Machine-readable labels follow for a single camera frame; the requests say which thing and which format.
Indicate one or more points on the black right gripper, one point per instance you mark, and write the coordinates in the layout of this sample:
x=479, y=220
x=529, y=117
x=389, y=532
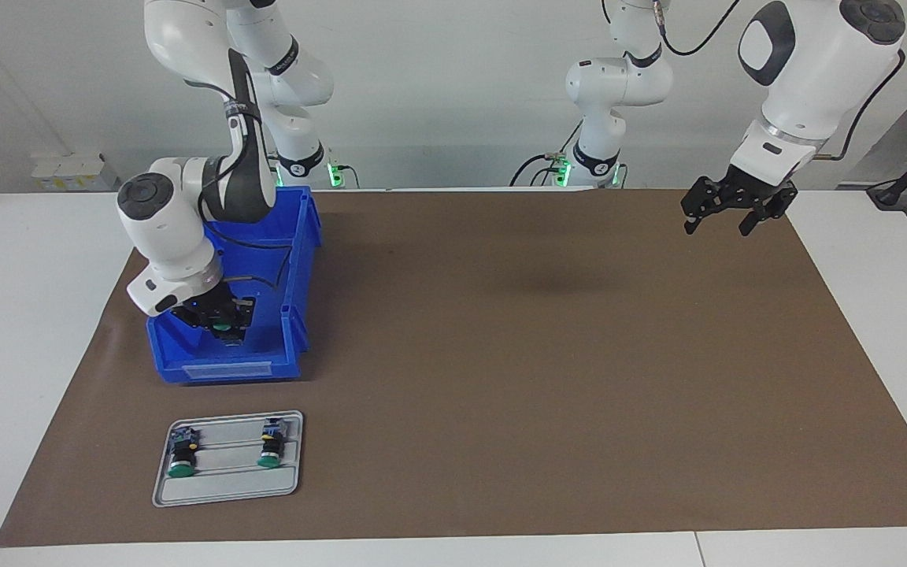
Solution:
x=205, y=305

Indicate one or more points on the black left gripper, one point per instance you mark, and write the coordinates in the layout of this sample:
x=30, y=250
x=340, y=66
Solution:
x=760, y=189

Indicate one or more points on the green push button switch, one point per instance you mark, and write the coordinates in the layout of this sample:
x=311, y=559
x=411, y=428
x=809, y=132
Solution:
x=271, y=445
x=222, y=324

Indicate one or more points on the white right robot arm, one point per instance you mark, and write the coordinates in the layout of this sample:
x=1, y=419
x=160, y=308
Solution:
x=170, y=228

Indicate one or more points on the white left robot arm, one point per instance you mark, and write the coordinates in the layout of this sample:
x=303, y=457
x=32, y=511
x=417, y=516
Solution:
x=816, y=79

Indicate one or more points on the green push button yellow mark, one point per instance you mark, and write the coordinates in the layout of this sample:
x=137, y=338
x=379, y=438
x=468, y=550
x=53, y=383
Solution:
x=183, y=453

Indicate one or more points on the blue plastic storage bin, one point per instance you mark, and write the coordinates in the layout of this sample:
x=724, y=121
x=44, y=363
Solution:
x=288, y=362

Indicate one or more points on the grey metal tray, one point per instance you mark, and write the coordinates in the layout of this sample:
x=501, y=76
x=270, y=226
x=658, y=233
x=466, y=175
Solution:
x=225, y=488

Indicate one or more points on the green lit base port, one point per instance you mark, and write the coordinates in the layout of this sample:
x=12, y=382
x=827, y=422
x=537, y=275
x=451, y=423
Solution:
x=334, y=175
x=564, y=169

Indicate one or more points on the brown table mat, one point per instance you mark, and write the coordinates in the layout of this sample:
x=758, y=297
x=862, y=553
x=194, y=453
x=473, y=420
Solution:
x=501, y=433

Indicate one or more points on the white wall socket box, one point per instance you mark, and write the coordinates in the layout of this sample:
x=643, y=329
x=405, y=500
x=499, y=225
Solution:
x=68, y=169

